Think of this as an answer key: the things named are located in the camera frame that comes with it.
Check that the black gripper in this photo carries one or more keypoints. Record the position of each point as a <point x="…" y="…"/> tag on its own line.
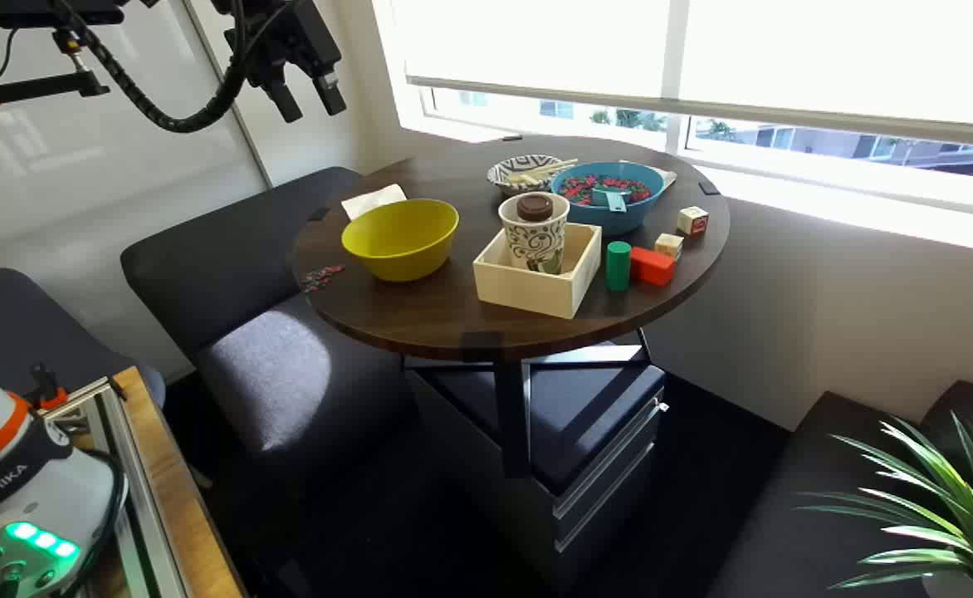
<point x="280" y="39"/>

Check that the green cylinder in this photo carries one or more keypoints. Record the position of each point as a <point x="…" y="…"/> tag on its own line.
<point x="620" y="268"/>

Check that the yellow bowl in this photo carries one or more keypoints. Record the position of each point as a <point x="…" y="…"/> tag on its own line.
<point x="401" y="247"/>

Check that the blue bowl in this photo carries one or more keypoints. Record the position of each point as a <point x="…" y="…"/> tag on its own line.
<point x="620" y="221"/>

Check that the blue patterned paper plate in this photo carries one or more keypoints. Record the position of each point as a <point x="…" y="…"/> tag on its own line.
<point x="531" y="170"/>

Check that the round dark wooden table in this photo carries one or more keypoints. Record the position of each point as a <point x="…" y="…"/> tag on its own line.
<point x="420" y="310"/>

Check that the patterned white paper cup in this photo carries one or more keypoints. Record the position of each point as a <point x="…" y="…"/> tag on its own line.
<point x="534" y="236"/>

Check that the colourful beads pile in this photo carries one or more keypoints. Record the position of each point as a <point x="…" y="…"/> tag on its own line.
<point x="589" y="190"/>

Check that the cream wooden box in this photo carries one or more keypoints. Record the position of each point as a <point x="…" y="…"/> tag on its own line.
<point x="536" y="292"/>

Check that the blue-grey upholstered seat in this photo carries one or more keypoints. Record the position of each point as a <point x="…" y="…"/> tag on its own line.
<point x="30" y="319"/>

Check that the plain wooden cube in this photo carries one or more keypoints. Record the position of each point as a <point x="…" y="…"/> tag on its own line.
<point x="669" y="244"/>

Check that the wooden cube with red print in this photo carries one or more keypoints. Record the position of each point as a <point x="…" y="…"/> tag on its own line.
<point x="693" y="221"/>

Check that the wooden robot platform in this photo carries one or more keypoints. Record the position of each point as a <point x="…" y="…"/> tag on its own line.
<point x="192" y="519"/>

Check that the grey cushioned drawer cabinet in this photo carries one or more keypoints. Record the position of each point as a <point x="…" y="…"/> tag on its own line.
<point x="597" y="443"/>

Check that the white window blind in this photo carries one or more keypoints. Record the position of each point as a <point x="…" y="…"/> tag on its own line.
<point x="794" y="56"/>

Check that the dark sofa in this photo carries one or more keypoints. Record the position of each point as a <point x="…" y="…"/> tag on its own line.
<point x="794" y="519"/>

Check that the green potted plant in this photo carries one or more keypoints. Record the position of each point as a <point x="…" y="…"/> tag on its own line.
<point x="950" y="511"/>

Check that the black camera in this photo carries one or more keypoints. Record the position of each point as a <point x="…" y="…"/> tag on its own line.
<point x="55" y="11"/>

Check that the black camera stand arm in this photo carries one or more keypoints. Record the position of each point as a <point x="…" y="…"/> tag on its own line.
<point x="30" y="87"/>

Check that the aluminium profile frame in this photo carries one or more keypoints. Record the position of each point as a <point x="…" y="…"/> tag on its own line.
<point x="121" y="443"/>

